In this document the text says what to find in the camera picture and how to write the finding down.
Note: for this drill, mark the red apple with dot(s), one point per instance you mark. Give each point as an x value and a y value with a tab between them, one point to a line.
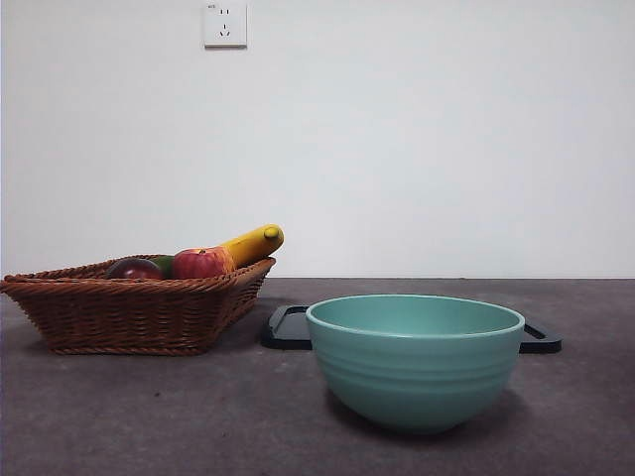
196	265

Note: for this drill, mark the dark red plum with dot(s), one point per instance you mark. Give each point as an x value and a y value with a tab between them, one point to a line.
134	270

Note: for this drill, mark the yellow banana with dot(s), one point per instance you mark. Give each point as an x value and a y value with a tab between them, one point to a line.
253	245

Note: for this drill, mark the brown wicker basket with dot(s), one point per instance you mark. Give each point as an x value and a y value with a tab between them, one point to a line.
129	317

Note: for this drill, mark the green fruit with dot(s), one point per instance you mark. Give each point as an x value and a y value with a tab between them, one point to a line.
166	263

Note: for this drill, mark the black rectangular tray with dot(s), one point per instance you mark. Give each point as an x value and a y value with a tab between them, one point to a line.
283	342

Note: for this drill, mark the teal ceramic bowl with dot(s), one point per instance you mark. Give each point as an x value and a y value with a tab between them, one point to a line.
417	377

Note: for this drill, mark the white wall socket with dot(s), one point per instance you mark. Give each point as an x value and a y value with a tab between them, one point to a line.
224	25

